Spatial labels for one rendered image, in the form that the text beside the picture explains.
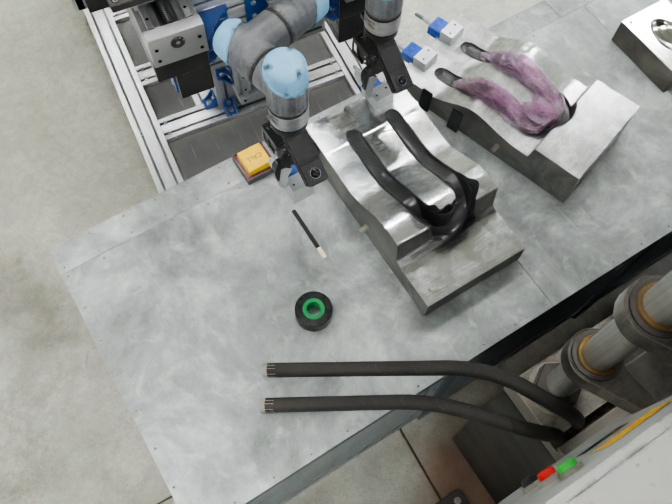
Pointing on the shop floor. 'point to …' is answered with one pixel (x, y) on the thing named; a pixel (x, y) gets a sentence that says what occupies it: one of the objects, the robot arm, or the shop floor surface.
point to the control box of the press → (606, 466)
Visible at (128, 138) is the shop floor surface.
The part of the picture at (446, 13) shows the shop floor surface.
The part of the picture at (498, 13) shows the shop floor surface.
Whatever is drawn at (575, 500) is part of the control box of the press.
